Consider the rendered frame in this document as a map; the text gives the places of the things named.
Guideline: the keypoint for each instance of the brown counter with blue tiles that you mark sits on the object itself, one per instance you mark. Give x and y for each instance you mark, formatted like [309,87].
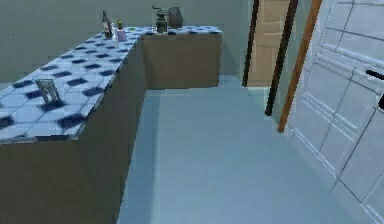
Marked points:
[100,133]

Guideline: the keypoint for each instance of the grey toaster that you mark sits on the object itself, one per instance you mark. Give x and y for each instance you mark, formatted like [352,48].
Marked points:
[174,17]

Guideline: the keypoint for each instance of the small white shaker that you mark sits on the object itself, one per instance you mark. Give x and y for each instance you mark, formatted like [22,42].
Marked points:
[116,40]

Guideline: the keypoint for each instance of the light brown panelled room door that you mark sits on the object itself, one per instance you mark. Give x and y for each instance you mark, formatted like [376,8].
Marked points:
[268,40]

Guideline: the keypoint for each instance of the pink soap bottle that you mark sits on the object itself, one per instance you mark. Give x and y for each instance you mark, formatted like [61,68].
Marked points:
[121,33]

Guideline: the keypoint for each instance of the dark brown bottle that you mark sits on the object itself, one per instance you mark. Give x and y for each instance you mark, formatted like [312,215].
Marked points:
[107,26]

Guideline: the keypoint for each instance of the white panelled room door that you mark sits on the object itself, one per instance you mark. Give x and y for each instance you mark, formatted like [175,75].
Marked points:
[346,110]

